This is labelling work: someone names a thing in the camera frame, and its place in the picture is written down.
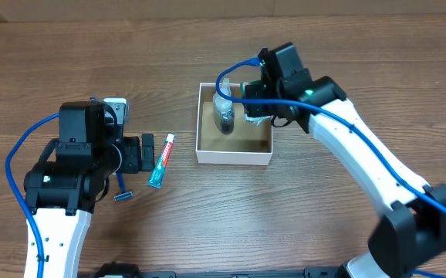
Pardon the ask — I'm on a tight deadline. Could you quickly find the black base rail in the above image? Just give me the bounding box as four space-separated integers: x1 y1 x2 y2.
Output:
78 262 350 278

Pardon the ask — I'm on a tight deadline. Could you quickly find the left blue cable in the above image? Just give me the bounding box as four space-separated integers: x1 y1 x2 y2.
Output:
5 112 61 278

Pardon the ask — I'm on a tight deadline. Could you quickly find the blue cable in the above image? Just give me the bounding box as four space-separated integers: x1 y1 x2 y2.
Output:
215 56 446 278
5 112 61 278

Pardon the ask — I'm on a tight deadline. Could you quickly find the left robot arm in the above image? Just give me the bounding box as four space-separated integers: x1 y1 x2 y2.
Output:
24 98 155 277

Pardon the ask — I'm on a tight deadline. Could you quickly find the blue disposable razor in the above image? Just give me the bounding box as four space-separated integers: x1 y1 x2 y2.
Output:
114 173 133 202

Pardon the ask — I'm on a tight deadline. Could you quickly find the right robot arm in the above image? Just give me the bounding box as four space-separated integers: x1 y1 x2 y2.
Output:
242 42 446 277

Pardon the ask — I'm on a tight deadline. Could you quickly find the colgate toothpaste tube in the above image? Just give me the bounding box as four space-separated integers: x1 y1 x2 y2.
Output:
147 134 174 188

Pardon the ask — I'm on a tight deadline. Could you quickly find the clear soap pump bottle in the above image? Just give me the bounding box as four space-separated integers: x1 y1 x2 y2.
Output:
213 92 235 134

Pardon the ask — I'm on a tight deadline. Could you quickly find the white cardboard box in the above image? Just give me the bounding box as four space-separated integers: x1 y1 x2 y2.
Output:
195 83 273 166

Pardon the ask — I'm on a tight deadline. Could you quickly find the green white soap packet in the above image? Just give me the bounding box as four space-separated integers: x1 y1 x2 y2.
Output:
240 81 271 126

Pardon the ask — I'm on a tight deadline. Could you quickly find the right blue cable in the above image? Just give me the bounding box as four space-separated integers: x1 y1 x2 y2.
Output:
215 56 446 278

